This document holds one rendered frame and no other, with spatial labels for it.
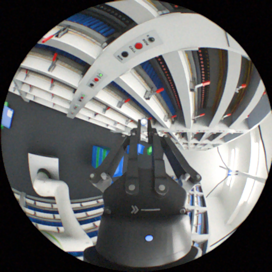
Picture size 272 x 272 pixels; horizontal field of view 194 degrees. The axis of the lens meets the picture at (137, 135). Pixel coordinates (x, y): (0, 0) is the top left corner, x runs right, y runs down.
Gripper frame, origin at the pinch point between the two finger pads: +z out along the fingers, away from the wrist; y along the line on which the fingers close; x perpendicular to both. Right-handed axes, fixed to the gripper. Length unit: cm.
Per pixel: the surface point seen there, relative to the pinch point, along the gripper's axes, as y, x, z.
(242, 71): 54, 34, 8
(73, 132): -85, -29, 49
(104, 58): -10.7, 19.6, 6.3
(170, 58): 6.8, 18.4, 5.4
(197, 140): 89, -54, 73
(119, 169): -27, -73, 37
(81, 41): -17.2, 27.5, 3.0
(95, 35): -13.1, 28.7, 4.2
